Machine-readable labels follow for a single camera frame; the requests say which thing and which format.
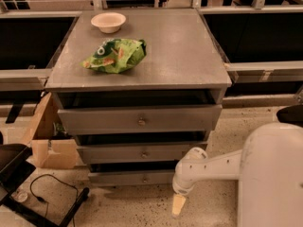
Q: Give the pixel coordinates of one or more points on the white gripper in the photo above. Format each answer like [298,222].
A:
[182,186]

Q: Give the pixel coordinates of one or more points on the black office chair right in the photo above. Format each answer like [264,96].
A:
[291,115]

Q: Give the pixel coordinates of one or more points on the white paper bowl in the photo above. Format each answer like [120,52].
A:
[108,22]

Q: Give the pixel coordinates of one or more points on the grey drawer cabinet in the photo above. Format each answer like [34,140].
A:
[182,68]

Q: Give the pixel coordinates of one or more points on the black chair left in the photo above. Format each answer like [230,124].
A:
[14,170]

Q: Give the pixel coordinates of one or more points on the grey bottom drawer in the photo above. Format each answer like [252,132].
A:
[124,178]

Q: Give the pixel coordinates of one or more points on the green chip bag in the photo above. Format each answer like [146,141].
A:
[115,56]

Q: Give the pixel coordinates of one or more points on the cardboard box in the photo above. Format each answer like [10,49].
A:
[49,149]

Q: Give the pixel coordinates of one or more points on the grey drawer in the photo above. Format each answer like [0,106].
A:
[139,119]
[124,178]
[110,154]

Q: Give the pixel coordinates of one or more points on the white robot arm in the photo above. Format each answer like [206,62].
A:
[269,172]

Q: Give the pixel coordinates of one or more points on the round clear lid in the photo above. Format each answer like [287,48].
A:
[20,196]

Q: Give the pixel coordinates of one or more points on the grey middle drawer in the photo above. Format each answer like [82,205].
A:
[110,154]

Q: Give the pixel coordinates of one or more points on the grey top drawer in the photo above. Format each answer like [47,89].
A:
[139,119]

